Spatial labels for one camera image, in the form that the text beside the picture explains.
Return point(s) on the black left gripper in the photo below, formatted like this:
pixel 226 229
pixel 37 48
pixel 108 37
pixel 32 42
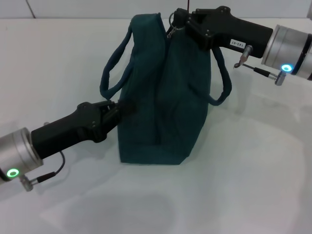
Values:
pixel 68 131

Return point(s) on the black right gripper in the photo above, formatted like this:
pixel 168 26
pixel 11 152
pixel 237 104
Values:
pixel 231 29

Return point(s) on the dark teal insulated bag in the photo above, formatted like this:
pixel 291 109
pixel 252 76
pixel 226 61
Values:
pixel 165 109

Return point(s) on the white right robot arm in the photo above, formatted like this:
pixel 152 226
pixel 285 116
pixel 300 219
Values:
pixel 290 51

